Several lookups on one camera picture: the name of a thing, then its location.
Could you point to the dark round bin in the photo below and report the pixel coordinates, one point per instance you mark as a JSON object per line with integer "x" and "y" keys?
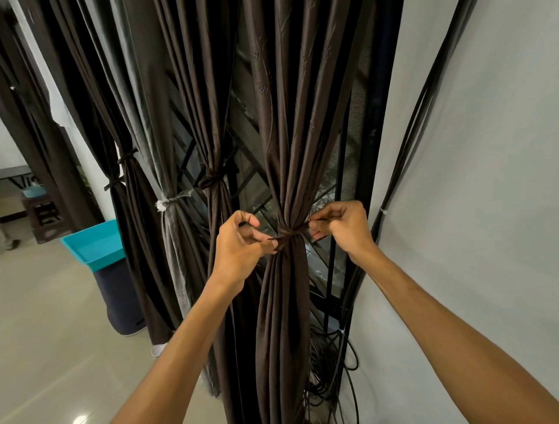
{"x": 120, "y": 297}

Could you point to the person's left thumb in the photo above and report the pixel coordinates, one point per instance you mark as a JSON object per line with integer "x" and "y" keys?
{"x": 261, "y": 242}

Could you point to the person's right thumb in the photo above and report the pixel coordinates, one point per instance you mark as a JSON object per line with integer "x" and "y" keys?
{"x": 321, "y": 236}

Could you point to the plain brown curtain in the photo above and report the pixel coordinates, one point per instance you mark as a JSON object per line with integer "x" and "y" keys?
{"x": 100, "y": 87}
{"x": 205, "y": 87}
{"x": 35, "y": 131}

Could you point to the person's left forearm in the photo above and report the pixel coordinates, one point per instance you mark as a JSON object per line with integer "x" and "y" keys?
{"x": 183, "y": 358}

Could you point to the teal plastic tray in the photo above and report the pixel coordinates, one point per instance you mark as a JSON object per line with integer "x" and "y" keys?
{"x": 94, "y": 247}

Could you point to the brown embroidered curtain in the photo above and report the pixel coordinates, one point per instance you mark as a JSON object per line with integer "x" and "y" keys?
{"x": 297, "y": 109}

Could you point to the grey curtain tie white end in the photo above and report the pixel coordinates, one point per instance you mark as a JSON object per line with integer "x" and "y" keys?
{"x": 172, "y": 201}

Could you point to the knotted brown curtain tie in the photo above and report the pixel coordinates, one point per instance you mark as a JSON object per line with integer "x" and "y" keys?
{"x": 212, "y": 178}

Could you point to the white object by curtain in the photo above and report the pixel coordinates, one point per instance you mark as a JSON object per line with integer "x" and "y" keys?
{"x": 159, "y": 349}

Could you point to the thin brown curtain tie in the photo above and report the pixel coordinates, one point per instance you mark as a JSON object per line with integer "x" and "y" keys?
{"x": 114, "y": 182}
{"x": 127, "y": 155}

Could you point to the person's left hand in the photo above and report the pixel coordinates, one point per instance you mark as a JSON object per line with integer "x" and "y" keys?
{"x": 233, "y": 255}

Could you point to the person's right forearm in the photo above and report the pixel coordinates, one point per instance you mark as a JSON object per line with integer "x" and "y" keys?
{"x": 458, "y": 345}

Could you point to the dark table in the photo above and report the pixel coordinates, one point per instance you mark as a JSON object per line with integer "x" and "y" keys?
{"x": 15, "y": 172}

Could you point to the brown curtain tie strip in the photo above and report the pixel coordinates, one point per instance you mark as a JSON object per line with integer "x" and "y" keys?
{"x": 290, "y": 234}

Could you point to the grey curtain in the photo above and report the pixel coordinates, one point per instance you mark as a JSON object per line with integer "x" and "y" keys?
{"x": 144, "y": 131}

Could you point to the teal bowl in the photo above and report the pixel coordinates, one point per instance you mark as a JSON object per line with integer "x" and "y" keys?
{"x": 34, "y": 191}

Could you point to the person's right hand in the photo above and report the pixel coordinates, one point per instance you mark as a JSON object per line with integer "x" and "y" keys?
{"x": 349, "y": 231}

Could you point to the brown plastic stool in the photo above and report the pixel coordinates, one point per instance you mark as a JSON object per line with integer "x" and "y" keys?
{"x": 46, "y": 218}

